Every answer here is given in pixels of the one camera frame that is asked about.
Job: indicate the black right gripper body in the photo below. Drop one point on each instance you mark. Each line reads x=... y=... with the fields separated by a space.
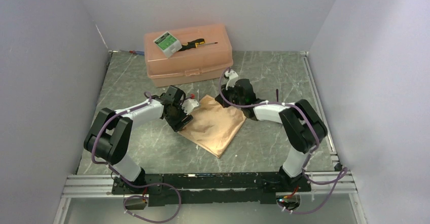
x=231 y=96

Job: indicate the peach plastic storage box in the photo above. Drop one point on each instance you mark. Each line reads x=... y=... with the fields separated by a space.
x=199 y=64

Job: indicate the red blue pen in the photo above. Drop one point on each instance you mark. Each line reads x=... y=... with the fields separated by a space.
x=134 y=52

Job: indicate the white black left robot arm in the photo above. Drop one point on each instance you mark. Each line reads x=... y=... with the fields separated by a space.
x=108 y=138

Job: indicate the peach satin napkin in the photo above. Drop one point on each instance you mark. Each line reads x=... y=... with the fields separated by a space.
x=213 y=127

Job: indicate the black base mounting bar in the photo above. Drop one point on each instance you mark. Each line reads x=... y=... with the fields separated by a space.
x=207 y=188

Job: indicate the yellow black screwdriver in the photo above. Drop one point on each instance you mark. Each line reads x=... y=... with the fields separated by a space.
x=194 y=44

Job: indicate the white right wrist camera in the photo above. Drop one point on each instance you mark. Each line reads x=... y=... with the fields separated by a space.
x=232 y=77

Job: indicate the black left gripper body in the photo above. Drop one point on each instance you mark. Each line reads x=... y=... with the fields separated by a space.
x=178 y=114

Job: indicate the aluminium frame rail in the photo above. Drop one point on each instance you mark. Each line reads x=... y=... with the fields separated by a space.
x=258 y=147

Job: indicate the green white small box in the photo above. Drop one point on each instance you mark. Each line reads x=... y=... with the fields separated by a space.
x=168 y=44

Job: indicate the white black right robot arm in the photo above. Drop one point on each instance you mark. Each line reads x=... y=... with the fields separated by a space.
x=302 y=124

